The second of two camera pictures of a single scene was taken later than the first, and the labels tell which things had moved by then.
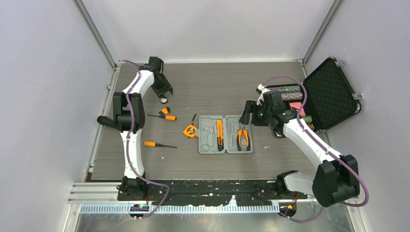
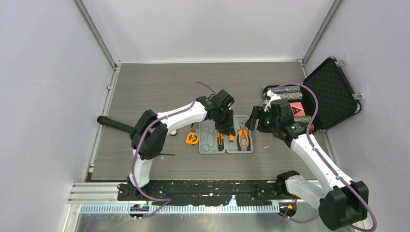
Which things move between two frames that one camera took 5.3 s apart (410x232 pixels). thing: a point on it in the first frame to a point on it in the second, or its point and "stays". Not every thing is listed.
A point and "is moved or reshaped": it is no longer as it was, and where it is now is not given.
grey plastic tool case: (208, 135) stays
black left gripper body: (159, 84) to (223, 122)
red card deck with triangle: (296, 106) stays
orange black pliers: (242, 128) stays
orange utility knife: (220, 135) stays
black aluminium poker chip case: (330, 99) stays
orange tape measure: (191, 131) to (192, 138)
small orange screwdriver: (167, 117) is moved or reshaped
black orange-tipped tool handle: (106, 121) stays
